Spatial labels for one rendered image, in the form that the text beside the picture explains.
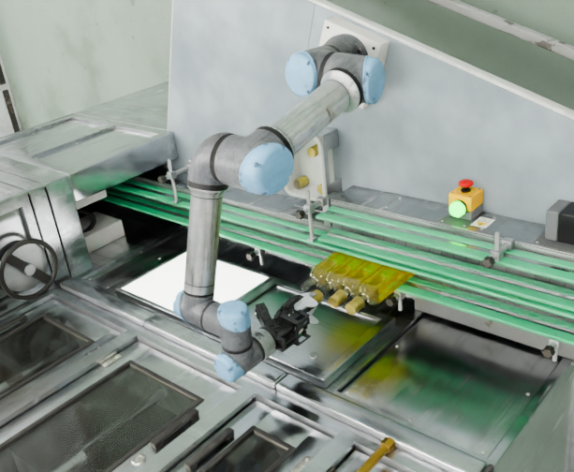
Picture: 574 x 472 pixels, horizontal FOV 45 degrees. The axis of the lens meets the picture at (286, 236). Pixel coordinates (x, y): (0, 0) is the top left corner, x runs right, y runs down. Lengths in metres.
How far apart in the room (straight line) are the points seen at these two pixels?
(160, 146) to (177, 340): 0.92
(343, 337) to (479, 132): 0.67
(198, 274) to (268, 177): 0.32
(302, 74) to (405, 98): 0.34
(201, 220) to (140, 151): 1.09
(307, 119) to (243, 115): 0.86
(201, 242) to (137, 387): 0.55
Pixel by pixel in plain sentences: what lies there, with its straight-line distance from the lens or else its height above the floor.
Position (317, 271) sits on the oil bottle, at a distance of 1.98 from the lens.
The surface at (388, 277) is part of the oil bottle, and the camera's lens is 1.93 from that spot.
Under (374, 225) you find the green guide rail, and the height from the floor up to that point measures 0.94.
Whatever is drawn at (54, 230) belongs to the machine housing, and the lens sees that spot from 2.52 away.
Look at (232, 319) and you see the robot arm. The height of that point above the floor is 1.51.
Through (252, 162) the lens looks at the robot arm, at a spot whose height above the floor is 1.42.
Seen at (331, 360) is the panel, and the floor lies 1.24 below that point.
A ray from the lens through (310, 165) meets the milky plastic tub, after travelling 2.27.
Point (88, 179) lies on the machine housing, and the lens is 2.56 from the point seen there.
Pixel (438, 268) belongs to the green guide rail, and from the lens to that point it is 1.89.
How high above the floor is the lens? 2.38
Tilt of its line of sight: 40 degrees down
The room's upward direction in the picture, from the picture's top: 122 degrees counter-clockwise
